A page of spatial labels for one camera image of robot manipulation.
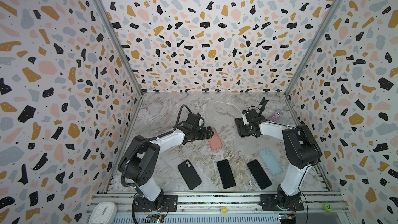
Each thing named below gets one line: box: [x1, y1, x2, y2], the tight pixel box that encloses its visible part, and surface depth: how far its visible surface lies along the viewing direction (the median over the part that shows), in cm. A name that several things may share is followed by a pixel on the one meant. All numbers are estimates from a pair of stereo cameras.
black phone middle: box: [216, 159, 236, 189], surface depth 85 cm
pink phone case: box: [208, 127, 223, 151], surface depth 97 cm
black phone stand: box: [259, 96, 269, 116], surface depth 92 cm
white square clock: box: [88, 201, 118, 224], surface depth 70 cm
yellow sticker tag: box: [220, 206, 228, 215], surface depth 73 cm
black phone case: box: [177, 159, 202, 191], surface depth 84 cm
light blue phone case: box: [258, 147, 283, 176], surface depth 90 cm
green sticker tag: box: [323, 203, 334, 212], surface depth 73 cm
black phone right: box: [246, 159, 273, 190], surface depth 85 cm
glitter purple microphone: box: [269, 109, 283, 123], surface depth 108 cm
